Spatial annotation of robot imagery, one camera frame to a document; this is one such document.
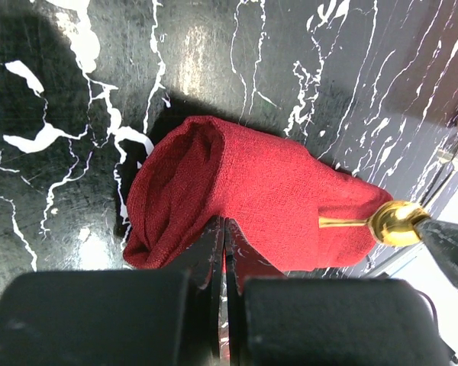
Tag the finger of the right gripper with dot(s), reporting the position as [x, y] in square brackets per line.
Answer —
[441, 240]

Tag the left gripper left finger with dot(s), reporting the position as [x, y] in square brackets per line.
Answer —
[203, 261]

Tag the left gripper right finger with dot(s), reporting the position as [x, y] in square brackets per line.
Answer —
[242, 263]

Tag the gold spoon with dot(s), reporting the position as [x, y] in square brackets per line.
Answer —
[393, 224]

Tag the red cloth napkin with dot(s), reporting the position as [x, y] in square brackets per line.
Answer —
[272, 187]

